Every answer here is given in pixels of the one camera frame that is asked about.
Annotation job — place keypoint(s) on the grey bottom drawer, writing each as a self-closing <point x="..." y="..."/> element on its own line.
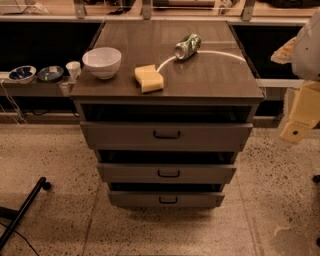
<point x="166" y="199"/>

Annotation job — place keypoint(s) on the small white cup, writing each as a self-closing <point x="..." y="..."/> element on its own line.
<point x="74" y="69"/>

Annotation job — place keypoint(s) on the black stand leg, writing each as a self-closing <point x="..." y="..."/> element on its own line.
<point x="15" y="216"/>

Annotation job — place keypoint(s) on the white bowl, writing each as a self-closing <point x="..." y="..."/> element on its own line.
<point x="102" y="62"/>

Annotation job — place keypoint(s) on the grey drawer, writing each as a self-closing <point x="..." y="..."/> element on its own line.
<point x="166" y="199"/>
<point x="166" y="173"/>
<point x="221" y="137"/>

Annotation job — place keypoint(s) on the blue patterned bowl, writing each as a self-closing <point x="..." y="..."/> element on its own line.
<point x="23" y="74"/>

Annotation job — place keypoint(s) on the grey drawer cabinet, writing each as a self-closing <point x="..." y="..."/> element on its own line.
<point x="214" y="85"/>

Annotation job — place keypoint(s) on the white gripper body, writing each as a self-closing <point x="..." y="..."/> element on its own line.
<point x="307" y="55"/>

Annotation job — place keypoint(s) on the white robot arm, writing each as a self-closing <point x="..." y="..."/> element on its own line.
<point x="306" y="50"/>

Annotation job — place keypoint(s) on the crushed green soda can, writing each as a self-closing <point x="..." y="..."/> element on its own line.
<point x="187" y="46"/>

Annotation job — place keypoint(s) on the yellow sponge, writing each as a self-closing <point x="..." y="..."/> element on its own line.
<point x="149" y="78"/>

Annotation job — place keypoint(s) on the grey top drawer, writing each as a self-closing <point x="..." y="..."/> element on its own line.
<point x="221" y="137"/>

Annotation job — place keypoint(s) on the dark blue small dish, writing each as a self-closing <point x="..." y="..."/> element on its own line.
<point x="50" y="74"/>

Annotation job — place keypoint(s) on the grey side shelf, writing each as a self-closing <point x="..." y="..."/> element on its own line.
<point x="36" y="88"/>

